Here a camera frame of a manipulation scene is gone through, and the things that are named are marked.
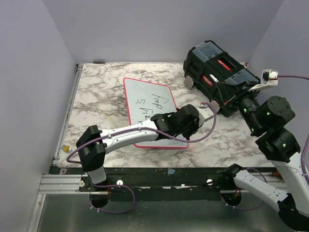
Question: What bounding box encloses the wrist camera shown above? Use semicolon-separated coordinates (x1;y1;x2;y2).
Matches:
249;69;279;92
198;102;214;124

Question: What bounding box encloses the yellow small object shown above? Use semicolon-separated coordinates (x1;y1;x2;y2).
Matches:
61;145;71;153

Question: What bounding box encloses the whiteboard marker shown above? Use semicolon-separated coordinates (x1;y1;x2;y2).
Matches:
210;74;219;82

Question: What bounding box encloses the pink-framed whiteboard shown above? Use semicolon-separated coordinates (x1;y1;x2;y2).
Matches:
123;77;189;149

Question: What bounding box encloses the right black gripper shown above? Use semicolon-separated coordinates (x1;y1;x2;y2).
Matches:
216;79;262;133

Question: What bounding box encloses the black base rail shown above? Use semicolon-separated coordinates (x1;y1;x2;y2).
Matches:
49;167;241;204

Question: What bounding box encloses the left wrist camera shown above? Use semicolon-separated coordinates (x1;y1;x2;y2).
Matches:
198;102;214;124

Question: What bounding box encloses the blue tape piece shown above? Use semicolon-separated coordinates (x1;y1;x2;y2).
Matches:
168;168;176;175

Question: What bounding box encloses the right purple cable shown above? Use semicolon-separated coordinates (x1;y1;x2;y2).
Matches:
221;74;309;211

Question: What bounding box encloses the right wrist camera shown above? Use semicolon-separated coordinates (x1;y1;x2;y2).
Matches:
249;69;279;92

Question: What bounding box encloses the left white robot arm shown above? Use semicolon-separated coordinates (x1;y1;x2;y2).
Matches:
76;104;205;191

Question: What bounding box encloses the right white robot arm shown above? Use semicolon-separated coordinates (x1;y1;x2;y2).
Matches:
217;83;309;232

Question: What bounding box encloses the black red toolbox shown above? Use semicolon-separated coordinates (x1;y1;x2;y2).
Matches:
183;40;260;117

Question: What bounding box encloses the small black wall object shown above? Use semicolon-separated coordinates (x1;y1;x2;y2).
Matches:
93;61;105;64

